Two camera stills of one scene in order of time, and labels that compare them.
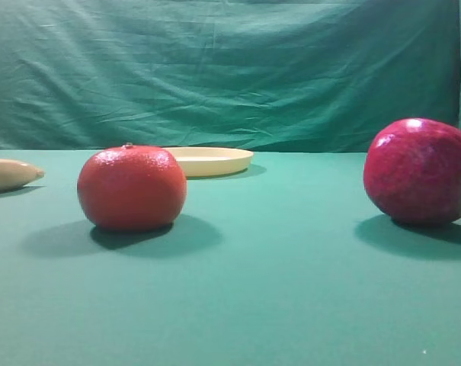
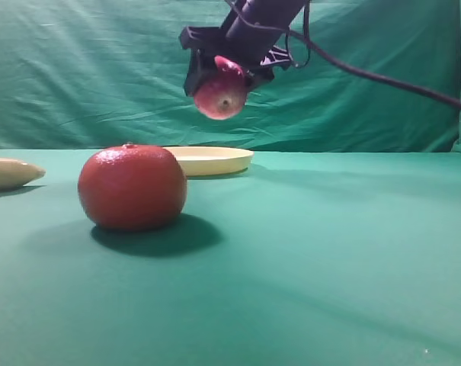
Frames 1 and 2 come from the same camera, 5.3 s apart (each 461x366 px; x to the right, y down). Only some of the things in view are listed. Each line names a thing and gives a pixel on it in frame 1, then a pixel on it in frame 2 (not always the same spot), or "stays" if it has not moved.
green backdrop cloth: (270, 76) stays
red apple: (420, 171) → (222, 95)
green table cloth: (283, 262) stays
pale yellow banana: (4, 174) stays
